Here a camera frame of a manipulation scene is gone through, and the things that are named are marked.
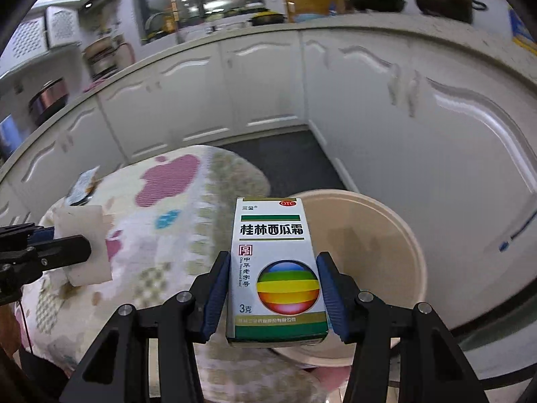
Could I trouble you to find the white sponge block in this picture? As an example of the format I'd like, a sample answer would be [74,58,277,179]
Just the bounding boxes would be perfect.
[53,206,112,286]

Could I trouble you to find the white printed paper wrapper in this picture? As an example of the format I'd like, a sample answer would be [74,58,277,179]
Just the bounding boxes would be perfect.
[64,166,100,206]

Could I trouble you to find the white medicine box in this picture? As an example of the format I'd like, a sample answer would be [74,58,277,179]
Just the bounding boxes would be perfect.
[226,197,329,348]

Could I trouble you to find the beige round trash bin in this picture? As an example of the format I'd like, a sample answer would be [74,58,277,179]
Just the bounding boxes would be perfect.
[267,188,429,368]

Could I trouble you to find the white kitchen cabinets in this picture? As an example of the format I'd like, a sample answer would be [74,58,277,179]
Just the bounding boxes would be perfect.
[1,14,536,326]

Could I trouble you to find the pink rice cooker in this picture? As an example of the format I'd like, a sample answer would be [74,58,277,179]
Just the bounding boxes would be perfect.
[28,77,69,126]

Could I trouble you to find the patchwork quilt table cover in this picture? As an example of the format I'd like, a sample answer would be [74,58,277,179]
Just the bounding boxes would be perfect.
[22,146,328,402]

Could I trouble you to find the black ribbed floor mat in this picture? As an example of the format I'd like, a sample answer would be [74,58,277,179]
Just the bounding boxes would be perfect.
[222,130,347,196]

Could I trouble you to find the yellow cooking oil bottle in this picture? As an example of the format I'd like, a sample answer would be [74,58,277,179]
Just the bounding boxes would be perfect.
[509,6,537,55]

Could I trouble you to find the wooden cutting board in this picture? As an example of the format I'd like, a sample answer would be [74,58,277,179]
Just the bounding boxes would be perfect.
[285,0,346,23]

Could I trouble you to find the black frying pan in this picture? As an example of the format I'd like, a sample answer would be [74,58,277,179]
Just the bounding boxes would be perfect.
[349,0,406,13]

